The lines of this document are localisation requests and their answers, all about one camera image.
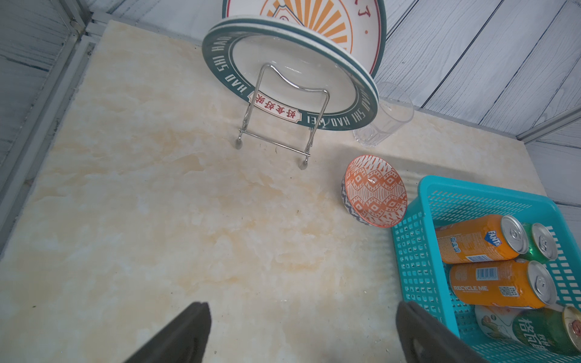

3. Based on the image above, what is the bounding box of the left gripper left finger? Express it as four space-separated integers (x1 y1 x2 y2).
126 302 212 362

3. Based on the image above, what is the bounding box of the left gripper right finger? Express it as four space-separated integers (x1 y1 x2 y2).
396 302 486 363

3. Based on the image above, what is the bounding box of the orange Fanta can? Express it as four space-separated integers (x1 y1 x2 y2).
449 259 558 309

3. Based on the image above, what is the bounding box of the green white can front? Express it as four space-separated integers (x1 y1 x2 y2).
474 306 580 356

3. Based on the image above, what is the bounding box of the teal plastic basket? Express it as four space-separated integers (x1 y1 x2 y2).
392 175 580 362

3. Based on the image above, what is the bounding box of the green can back row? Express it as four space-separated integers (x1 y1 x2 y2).
520 222 558 264

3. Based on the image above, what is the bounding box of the orange can back row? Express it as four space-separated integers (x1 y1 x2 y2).
435 214 529 265

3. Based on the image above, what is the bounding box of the orange patterned bowl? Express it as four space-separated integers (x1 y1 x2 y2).
341 154 408 228

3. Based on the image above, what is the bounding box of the clear glass cup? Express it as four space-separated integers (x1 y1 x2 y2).
353 81 415 148

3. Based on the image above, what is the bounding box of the green rimmed plate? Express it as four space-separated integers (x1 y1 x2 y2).
202 15 379 131

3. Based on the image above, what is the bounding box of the upright sunburst plate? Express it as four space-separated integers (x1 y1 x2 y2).
222 0 387 76

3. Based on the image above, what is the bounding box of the metal wire plate stand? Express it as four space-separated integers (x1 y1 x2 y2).
234 63 331 170

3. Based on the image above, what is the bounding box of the right aluminium frame post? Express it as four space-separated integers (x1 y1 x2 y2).
517 106 581 144

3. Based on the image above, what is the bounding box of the aluminium frame post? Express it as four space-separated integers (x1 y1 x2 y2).
517 106 581 144
51 0 92 35

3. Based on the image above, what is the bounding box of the left aluminium frame post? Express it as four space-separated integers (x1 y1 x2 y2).
51 0 92 35

